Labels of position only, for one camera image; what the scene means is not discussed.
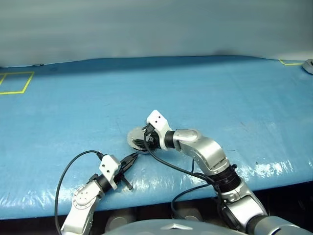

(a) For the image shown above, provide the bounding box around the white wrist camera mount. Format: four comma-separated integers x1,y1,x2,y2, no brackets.
98,154,122,190
146,110,176,150

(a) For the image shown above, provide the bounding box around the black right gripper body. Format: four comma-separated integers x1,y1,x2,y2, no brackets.
141,123,162,152

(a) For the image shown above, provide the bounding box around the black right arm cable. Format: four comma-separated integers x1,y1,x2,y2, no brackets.
143,133,235,221

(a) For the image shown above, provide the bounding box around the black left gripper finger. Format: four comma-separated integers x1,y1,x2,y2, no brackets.
121,152,138,165
124,155,139,172

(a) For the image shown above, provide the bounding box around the grey white object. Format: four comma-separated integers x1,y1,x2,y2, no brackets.
302,58,313,75

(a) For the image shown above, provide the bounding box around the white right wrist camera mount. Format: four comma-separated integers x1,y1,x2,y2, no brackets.
146,110,176,150

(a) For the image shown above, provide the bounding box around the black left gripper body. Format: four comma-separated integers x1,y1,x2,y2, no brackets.
113,165,134,190

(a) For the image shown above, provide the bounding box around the blue plastic table cover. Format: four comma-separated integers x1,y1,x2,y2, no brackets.
0,55,313,220

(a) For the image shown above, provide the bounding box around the silver motor lid circuit board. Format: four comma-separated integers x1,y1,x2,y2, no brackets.
127,126,149,151

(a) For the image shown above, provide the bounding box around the grey robot torso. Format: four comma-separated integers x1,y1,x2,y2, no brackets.
101,215,313,235

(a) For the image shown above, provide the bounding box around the dark rounded shape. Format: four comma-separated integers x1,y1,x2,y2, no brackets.
106,211,135,230
175,207,204,222

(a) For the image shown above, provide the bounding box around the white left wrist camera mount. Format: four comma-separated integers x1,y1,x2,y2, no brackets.
98,154,122,190

